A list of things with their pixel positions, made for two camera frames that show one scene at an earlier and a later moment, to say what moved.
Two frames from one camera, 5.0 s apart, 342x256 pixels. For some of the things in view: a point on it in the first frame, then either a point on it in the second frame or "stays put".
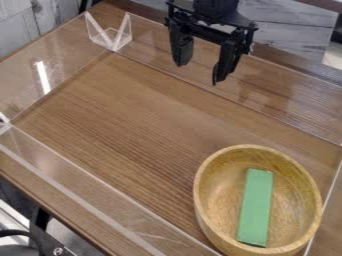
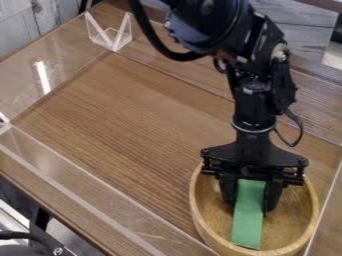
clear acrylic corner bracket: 108,38 stays put
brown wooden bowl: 295,204 stays put
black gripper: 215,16 → 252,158
